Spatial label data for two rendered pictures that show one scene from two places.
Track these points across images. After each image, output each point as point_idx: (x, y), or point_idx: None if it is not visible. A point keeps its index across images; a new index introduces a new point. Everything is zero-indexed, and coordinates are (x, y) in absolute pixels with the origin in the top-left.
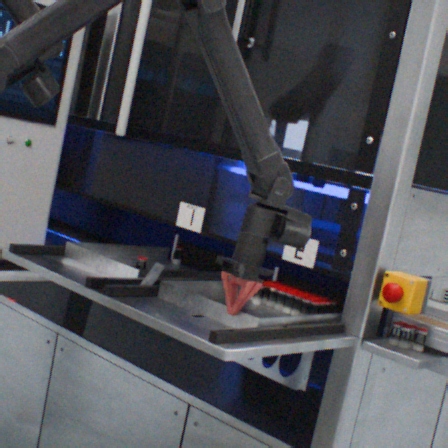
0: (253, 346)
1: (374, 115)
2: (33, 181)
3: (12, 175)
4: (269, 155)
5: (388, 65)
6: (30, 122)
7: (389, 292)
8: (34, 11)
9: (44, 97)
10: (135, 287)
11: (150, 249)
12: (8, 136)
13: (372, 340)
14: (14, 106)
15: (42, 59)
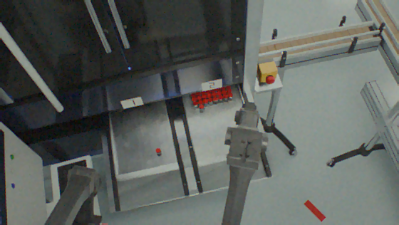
0: (271, 159)
1: (237, 29)
2: (23, 157)
3: (23, 172)
4: (257, 120)
5: (240, 8)
6: (4, 152)
7: (271, 82)
8: (86, 188)
9: (100, 184)
10: (199, 176)
11: (110, 119)
12: (11, 171)
13: (256, 87)
14: (1, 164)
15: (98, 186)
